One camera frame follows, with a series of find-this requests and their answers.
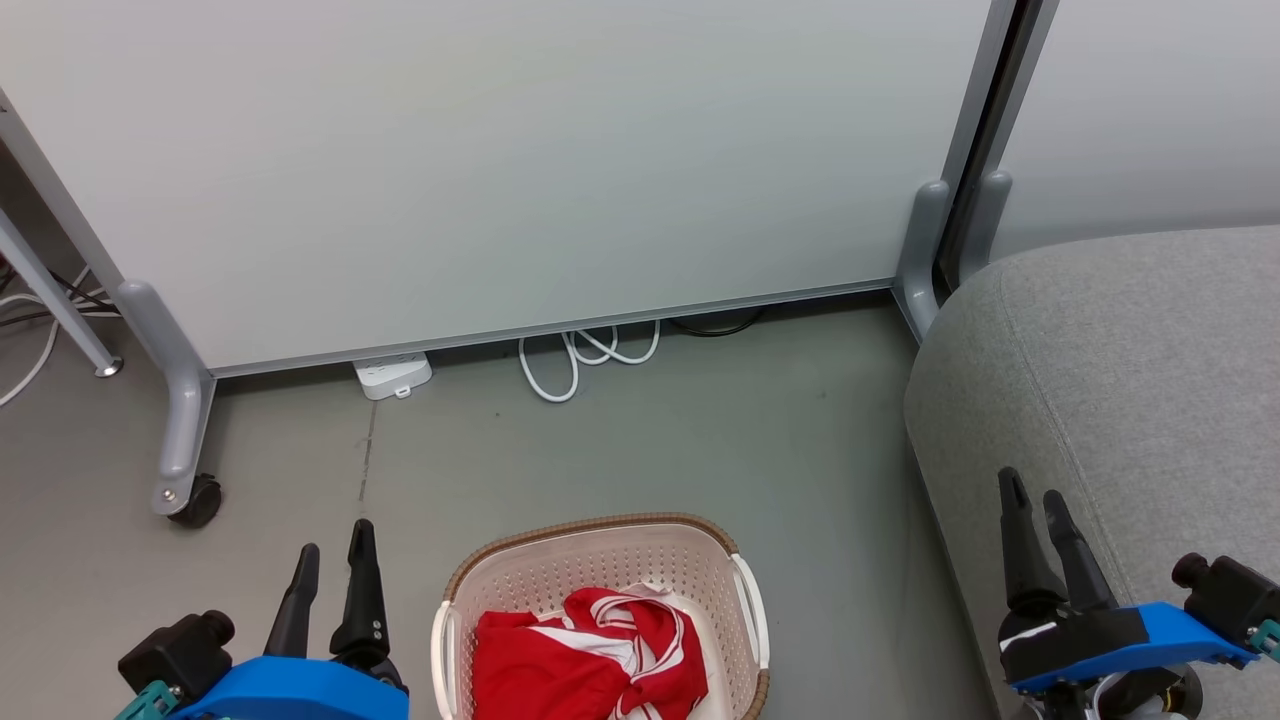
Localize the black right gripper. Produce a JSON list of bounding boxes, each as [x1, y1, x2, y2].
[[997, 466, 1152, 687]]

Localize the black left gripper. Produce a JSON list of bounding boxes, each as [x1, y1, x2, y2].
[[263, 517, 410, 694]]

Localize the red and white garment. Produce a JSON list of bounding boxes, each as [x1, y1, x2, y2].
[[470, 584, 710, 720]]

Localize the grey fabric sofa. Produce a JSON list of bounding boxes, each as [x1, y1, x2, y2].
[[902, 225, 1280, 720]]

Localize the grey panel leg with caster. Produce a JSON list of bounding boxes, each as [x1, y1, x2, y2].
[[115, 279, 224, 530]]

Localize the white power strip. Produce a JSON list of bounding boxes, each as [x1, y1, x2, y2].
[[351, 349, 435, 402]]

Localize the cream perforated laundry basket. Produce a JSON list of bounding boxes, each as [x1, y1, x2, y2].
[[430, 512, 772, 720]]

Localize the grey metal stand leg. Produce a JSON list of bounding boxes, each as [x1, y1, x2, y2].
[[0, 205, 125, 380]]

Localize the large white partition panel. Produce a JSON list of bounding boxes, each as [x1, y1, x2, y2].
[[0, 0, 1021, 380]]

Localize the left camera cable teal plug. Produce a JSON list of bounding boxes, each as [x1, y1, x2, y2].
[[113, 679, 183, 720]]

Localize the coiled white power cable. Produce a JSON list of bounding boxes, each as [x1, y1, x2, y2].
[[516, 319, 663, 405]]

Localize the thin white floor cable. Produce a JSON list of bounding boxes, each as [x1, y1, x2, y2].
[[0, 268, 93, 409]]

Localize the black floor cables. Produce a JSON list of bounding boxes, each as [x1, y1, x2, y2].
[[0, 262, 123, 329]]

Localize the black cable under panel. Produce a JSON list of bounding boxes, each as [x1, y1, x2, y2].
[[664, 307, 768, 339]]

